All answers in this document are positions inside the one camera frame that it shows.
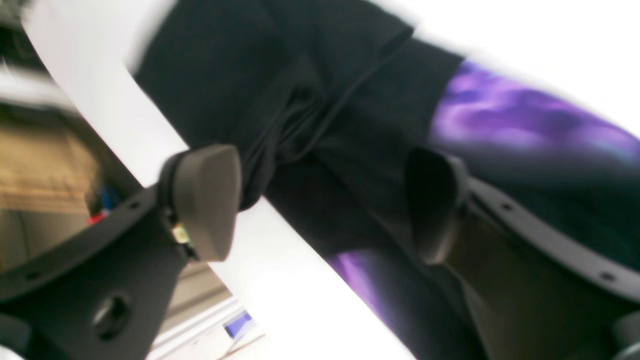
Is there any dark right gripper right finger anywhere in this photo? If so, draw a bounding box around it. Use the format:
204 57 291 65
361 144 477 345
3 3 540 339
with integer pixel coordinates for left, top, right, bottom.
406 148 640 360

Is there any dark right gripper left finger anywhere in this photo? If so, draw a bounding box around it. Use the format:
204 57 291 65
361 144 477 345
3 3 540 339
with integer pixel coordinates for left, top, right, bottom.
0 145 242 360

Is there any black T-shirt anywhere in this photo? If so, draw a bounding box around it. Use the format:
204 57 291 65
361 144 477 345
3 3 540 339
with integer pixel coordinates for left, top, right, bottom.
134 0 639 360

